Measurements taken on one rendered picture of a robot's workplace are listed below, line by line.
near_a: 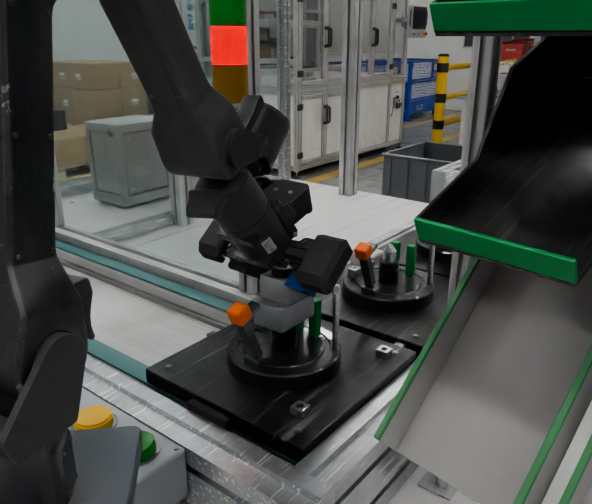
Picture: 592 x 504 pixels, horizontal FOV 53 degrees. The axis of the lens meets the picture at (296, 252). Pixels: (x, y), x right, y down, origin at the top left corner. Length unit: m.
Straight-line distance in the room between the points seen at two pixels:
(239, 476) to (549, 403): 0.28
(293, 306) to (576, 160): 0.33
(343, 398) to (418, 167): 2.06
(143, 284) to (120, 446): 0.62
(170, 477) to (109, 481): 0.19
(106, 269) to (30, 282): 0.78
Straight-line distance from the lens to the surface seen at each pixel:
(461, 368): 0.58
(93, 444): 0.49
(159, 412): 0.69
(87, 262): 1.20
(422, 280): 0.94
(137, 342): 0.92
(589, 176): 0.54
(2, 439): 0.37
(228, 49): 0.83
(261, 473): 0.60
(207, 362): 0.74
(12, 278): 0.37
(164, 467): 0.62
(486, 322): 0.59
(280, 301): 0.68
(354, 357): 0.75
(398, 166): 2.71
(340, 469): 0.60
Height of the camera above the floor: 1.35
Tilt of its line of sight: 20 degrees down
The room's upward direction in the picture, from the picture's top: straight up
